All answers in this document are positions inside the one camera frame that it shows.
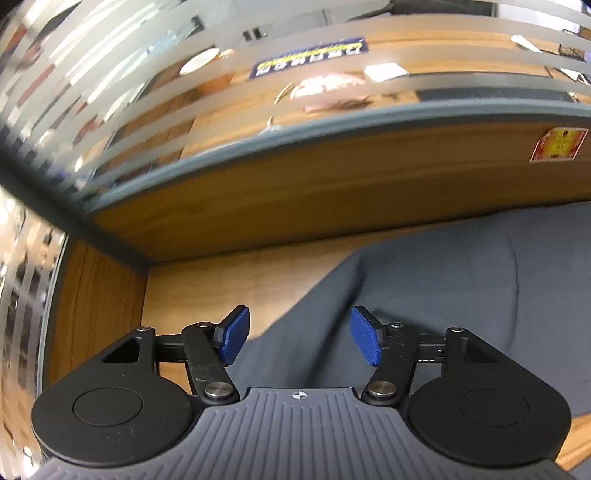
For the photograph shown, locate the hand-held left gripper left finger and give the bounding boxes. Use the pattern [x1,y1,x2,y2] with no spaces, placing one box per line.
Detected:
[99,305,251,407]

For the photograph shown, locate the red sticker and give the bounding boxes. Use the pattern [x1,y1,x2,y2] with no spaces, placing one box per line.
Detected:
[529,129,589,163]

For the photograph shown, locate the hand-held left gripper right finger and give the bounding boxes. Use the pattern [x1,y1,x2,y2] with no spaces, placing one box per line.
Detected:
[350,305,502,408]

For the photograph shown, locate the grey pants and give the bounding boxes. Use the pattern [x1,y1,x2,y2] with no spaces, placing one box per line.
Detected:
[242,199,591,416]

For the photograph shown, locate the blue sign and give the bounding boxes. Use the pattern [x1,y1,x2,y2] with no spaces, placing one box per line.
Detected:
[250,38,373,82]

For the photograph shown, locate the wooden desk partition panel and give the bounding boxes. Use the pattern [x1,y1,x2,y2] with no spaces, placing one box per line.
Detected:
[44,99,591,402]

